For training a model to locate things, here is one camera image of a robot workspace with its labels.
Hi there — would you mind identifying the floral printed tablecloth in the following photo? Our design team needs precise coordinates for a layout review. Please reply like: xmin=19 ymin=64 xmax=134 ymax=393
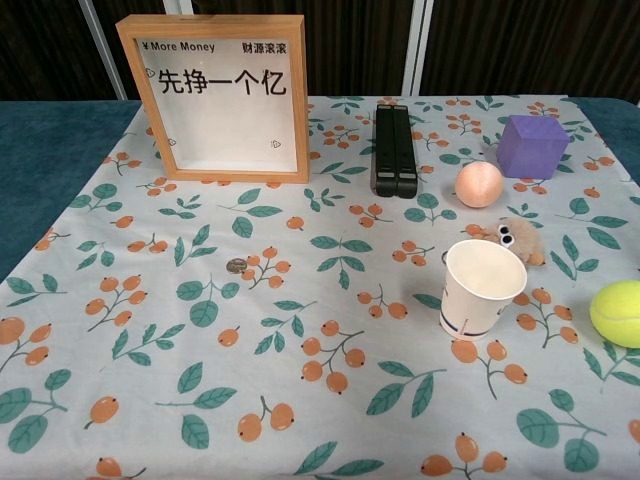
xmin=0 ymin=94 xmax=640 ymax=480

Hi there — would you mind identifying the black rectangular bar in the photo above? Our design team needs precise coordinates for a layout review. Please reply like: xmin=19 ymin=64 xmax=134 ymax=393
xmin=369 ymin=103 xmax=420 ymax=199

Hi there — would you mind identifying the white paper cup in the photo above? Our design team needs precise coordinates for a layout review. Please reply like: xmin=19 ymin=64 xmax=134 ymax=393
xmin=438 ymin=238 xmax=529 ymax=343

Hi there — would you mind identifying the peach coloured ball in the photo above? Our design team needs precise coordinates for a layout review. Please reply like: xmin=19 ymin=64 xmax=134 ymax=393
xmin=454 ymin=162 xmax=505 ymax=209

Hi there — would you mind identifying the dark slatted partition panel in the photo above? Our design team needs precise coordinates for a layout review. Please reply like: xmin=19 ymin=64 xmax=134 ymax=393
xmin=422 ymin=0 xmax=640 ymax=106
xmin=97 ymin=0 xmax=416 ymax=97
xmin=0 ymin=0 xmax=121 ymax=101

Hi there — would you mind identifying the purple foam cube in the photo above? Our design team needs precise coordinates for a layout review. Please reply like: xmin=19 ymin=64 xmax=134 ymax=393
xmin=495 ymin=113 xmax=571 ymax=180

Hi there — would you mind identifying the teal table cover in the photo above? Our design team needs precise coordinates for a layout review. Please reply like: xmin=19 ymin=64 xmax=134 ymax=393
xmin=0 ymin=94 xmax=640 ymax=281

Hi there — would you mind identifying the yellow tennis ball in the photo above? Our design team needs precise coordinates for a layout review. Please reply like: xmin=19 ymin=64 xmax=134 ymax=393
xmin=588 ymin=279 xmax=640 ymax=349

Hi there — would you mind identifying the wooden coin box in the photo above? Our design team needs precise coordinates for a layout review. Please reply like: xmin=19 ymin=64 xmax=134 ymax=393
xmin=115 ymin=14 xmax=309 ymax=185

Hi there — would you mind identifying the brown plush toy keychain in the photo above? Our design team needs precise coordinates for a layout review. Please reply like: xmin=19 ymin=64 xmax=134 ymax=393
xmin=441 ymin=217 xmax=547 ymax=269

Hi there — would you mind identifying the white partition post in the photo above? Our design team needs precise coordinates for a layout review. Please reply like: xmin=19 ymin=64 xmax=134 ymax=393
xmin=78 ymin=0 xmax=129 ymax=100
xmin=399 ymin=0 xmax=435 ymax=97

